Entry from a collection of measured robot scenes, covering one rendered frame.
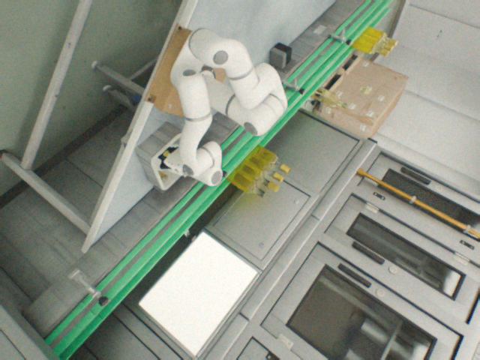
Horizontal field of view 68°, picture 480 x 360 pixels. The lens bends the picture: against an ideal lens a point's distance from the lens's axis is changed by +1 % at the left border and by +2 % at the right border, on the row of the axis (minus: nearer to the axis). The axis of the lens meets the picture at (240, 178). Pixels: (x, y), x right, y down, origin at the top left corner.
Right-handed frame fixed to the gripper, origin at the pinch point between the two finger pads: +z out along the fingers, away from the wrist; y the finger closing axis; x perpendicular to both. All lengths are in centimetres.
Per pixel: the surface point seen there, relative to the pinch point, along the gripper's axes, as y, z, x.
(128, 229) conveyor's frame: -27.8, 4.0, -21.0
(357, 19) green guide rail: 142, -9, -12
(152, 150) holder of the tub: -4.9, -2.3, 6.3
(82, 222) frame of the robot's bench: -36.8, 22.1, -17.5
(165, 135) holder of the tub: 3.1, -1.0, 6.9
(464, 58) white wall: 617, 22, -307
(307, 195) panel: 41, -35, -49
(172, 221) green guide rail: -13.7, -5.9, -25.5
